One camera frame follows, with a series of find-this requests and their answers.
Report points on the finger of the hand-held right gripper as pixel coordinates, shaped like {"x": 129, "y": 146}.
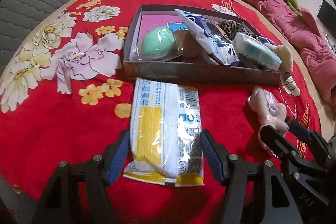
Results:
{"x": 275, "y": 141}
{"x": 299, "y": 128}

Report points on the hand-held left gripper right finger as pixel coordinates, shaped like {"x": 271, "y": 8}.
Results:
{"x": 210, "y": 155}

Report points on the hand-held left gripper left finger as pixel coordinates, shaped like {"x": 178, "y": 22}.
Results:
{"x": 118, "y": 158}

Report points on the pink plush toy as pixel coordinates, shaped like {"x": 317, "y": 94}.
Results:
{"x": 262, "y": 106}

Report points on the yellow white packet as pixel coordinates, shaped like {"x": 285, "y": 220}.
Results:
{"x": 157, "y": 121}

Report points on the cream plush toy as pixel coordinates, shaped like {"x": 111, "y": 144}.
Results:
{"x": 284, "y": 54}

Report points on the brown cardboard box tray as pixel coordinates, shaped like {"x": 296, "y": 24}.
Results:
{"x": 197, "y": 73}

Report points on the leopard print cloth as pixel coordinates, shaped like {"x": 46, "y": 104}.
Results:
{"x": 232, "y": 27}

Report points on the clear packet of makeup sponges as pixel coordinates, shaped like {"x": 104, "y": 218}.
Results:
{"x": 157, "y": 41}

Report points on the red floral blanket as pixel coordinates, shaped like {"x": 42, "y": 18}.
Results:
{"x": 65, "y": 121}

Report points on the cluttered side table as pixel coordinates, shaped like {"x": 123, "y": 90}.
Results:
{"x": 332, "y": 44}

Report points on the pink quilt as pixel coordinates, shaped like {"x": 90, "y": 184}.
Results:
{"x": 302, "y": 37}

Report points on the white teal tissue pack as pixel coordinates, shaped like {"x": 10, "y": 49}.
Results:
{"x": 252, "y": 49}

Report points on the black television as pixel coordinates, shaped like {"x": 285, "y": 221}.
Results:
{"x": 328, "y": 19}

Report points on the blue white packet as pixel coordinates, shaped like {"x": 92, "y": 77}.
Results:
{"x": 207, "y": 35}

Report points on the pink book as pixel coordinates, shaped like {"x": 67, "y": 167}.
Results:
{"x": 155, "y": 20}

